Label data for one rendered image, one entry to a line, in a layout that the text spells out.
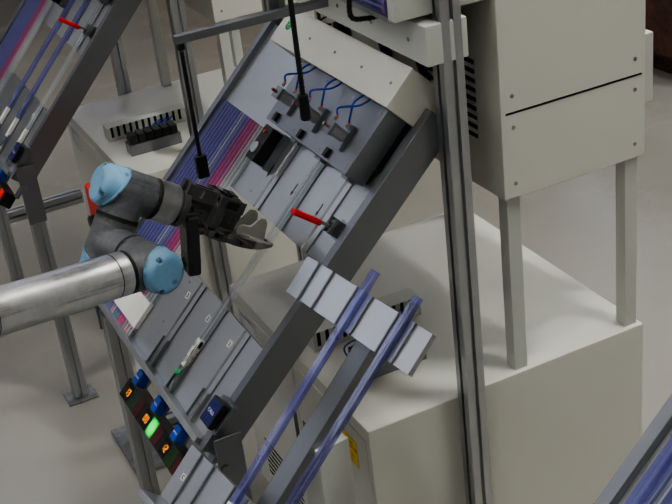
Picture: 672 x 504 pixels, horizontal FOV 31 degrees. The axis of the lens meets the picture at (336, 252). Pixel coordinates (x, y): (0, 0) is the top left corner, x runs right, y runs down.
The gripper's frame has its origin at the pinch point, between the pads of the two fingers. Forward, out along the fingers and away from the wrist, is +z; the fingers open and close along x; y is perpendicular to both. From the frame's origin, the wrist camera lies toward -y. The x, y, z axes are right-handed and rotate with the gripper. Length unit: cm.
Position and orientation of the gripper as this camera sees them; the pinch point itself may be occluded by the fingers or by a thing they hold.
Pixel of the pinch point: (263, 245)
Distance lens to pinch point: 229.3
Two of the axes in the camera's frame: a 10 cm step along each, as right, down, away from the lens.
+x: -4.5, -3.8, 8.1
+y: 4.2, -8.9, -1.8
